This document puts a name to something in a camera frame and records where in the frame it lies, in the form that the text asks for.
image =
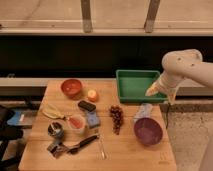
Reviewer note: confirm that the small metal clip tool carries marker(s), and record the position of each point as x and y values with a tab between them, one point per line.
57	148

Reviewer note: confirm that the orange apple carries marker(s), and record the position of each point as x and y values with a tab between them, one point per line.
92	95

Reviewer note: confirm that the pink plastic cup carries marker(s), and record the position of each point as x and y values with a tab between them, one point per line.
77	124

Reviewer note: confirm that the yellow banana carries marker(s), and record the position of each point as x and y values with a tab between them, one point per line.
52	112

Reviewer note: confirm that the purple grape bunch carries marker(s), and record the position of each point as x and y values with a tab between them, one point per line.
116	113

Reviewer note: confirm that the green plastic tray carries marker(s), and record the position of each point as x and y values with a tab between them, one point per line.
132	86

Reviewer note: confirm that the blue object on floor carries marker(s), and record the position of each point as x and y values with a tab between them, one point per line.
23	118

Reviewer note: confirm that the black handled spatula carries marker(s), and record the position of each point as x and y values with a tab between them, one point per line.
74	149

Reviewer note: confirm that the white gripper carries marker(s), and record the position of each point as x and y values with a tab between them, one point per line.
166	83

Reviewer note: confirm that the red bowl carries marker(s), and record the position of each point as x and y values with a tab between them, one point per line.
72	88

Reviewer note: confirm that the purple bowl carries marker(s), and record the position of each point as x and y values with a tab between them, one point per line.
148	131

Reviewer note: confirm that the black chair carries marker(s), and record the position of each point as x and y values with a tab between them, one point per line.
7	133

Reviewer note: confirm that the round metal can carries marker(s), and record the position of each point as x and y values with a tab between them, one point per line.
55	130

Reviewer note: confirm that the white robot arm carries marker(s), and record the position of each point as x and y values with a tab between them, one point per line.
180	65

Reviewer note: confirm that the clear plastic cup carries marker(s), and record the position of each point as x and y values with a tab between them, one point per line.
143	112

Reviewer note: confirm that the black rectangular block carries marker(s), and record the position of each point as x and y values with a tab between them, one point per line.
86	106

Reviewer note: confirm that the blue sponge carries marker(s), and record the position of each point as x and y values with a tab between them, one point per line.
92	119

